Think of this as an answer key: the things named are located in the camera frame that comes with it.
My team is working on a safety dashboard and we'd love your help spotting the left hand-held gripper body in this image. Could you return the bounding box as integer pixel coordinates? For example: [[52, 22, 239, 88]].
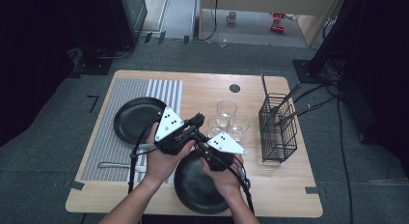
[[153, 105, 198, 156]]

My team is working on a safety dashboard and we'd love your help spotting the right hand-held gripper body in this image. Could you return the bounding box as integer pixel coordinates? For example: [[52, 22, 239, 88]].
[[201, 130, 248, 173]]

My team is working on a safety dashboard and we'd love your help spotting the clear drinking glass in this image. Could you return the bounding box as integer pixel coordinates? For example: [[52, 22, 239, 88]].
[[206, 115, 227, 140], [227, 114, 251, 143], [216, 99, 238, 127]]

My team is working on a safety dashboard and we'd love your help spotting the black plate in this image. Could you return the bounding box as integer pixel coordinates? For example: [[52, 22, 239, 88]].
[[113, 96, 168, 146], [173, 150, 232, 215]]

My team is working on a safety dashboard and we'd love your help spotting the black wire cutlery basket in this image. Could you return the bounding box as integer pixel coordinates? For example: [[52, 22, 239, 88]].
[[258, 74, 299, 164]]

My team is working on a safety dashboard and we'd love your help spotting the silver knife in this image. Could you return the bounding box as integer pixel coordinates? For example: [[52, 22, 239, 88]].
[[96, 161, 148, 174]]

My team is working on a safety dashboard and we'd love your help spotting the person's right hand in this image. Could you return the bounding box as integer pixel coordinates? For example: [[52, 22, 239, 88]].
[[201, 154, 248, 200]]

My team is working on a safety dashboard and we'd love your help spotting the person's left hand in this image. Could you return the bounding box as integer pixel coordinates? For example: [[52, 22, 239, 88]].
[[142, 122, 197, 184]]

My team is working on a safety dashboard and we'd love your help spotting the grey striped placemat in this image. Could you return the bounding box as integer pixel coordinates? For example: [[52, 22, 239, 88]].
[[80, 77, 184, 183]]

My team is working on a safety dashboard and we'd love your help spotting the black stand base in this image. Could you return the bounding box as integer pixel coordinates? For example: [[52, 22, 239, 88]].
[[70, 47, 114, 76], [292, 58, 329, 84]]

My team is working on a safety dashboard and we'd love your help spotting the dark metal cabinet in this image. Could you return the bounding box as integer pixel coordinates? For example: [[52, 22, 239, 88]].
[[120, 0, 149, 48]]

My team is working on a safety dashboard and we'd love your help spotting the beige wooden cabinet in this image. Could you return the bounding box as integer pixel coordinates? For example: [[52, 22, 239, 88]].
[[198, 0, 346, 47]]

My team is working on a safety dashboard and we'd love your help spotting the black curtain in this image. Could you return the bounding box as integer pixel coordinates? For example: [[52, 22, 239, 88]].
[[337, 0, 409, 177], [0, 0, 123, 148]]

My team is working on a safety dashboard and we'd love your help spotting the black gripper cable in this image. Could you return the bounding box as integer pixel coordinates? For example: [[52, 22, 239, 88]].
[[127, 119, 162, 195], [225, 155, 256, 216]]

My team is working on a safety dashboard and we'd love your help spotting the grey-handled utensil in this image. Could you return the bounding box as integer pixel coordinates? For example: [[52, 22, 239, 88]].
[[276, 103, 313, 126], [272, 83, 303, 116]]

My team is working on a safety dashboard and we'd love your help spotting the grey cable loop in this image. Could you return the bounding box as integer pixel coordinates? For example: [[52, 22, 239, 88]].
[[95, 44, 134, 60]]

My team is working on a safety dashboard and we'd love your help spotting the black hanging cable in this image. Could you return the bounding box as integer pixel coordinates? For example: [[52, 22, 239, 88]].
[[197, 0, 220, 42]]

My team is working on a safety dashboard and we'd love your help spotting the long black floor cable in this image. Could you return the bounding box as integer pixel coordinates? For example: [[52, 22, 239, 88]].
[[334, 88, 355, 224]]

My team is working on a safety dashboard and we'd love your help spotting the white cable bundle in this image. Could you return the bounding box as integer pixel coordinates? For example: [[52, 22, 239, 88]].
[[322, 15, 338, 39]]

